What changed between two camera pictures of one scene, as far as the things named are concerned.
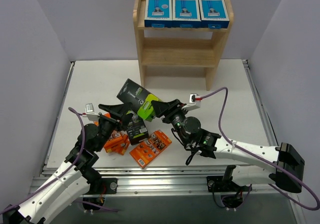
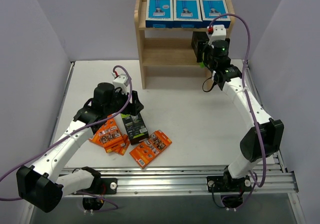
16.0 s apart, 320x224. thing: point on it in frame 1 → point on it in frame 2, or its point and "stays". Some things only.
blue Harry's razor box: [185, 11] stays
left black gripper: [110, 117] → [135, 103]
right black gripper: [169, 113] → [198, 50]
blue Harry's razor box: [213, 11] stays
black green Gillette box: [137, 131] stays
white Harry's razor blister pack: [158, 12] stays
